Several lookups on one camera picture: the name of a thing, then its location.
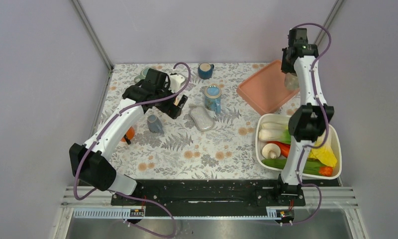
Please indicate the dark teal ribbed mug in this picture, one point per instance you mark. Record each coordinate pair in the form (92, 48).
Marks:
(205, 70)

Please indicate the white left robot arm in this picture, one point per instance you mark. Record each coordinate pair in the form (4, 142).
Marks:
(90, 160)

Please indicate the light green speckled mug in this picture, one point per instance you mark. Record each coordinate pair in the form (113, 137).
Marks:
(142, 74)

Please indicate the grey ribbed mug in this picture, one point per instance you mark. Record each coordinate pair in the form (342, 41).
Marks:
(154, 124)

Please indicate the white vegetable bin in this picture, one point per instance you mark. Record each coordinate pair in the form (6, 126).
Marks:
(335, 145)

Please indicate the white mushroom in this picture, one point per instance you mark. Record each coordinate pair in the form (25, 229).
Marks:
(271, 151)

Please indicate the cream white mug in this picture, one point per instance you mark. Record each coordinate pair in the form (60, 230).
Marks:
(291, 81)

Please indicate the salmon pink tray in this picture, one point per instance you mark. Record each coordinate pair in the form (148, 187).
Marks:
(265, 90)

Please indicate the blue butterfly mug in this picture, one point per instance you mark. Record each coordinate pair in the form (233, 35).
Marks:
(212, 98)

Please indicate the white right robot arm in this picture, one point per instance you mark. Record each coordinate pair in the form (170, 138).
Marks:
(311, 120)

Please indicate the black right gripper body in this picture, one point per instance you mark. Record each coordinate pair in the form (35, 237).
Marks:
(286, 65)

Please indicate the green cucumber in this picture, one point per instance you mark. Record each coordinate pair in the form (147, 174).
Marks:
(312, 166)

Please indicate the orange mug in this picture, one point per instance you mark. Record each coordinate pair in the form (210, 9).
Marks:
(128, 136)

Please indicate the red tomato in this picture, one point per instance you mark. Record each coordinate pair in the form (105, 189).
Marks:
(326, 171)

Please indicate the white bok choy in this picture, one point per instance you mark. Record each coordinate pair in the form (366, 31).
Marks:
(272, 131)

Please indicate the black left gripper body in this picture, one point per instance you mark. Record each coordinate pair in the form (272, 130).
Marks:
(167, 106)

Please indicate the floral patterned table mat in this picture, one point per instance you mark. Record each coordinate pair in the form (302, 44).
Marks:
(182, 151)

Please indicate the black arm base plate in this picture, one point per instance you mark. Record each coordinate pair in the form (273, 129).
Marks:
(204, 198)

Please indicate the orange carrot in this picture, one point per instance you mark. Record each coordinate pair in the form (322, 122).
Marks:
(284, 148)

